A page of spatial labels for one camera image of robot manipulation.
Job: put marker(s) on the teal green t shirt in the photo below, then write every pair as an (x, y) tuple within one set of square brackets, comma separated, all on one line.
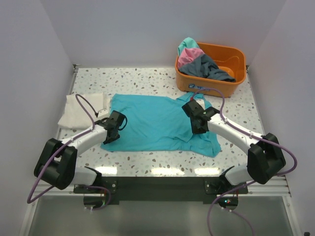
[(187, 43)]

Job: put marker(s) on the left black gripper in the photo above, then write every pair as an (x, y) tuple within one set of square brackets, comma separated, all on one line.
[(110, 140)]

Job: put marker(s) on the orange plastic basket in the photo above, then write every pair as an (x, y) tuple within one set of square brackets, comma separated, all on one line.
[(229, 59)]

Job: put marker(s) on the dark grey t shirt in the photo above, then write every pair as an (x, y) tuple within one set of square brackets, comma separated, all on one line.
[(205, 67)]

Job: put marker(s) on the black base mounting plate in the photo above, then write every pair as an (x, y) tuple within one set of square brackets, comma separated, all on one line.
[(155, 189)]

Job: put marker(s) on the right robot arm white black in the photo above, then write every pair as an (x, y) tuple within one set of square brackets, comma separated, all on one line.
[(264, 155)]

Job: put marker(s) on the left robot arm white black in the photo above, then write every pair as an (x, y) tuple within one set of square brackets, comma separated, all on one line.
[(57, 162)]

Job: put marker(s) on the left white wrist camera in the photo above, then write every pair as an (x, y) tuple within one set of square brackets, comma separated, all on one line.
[(104, 113)]

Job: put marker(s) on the folded cream t shirt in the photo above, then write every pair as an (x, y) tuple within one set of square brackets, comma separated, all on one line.
[(74, 117)]

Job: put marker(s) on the pink t shirt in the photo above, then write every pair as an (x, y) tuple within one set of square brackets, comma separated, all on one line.
[(188, 55)]

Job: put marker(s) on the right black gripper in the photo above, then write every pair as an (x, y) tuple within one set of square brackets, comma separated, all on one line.
[(195, 130)]

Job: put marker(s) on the turquoise blue t shirt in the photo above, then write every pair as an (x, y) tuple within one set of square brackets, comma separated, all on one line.
[(158, 123)]

